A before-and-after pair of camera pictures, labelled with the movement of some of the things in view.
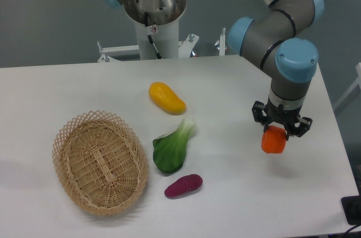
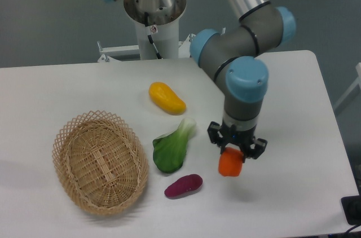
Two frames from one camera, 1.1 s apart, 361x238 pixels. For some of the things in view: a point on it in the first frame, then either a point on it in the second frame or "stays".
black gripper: [275, 115] -> [230, 134]
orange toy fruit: [273, 140] -> [230, 162]
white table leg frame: [357, 81] stays
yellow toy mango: [165, 97] stays
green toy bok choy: [170, 150] stays
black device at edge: [351, 206] stays
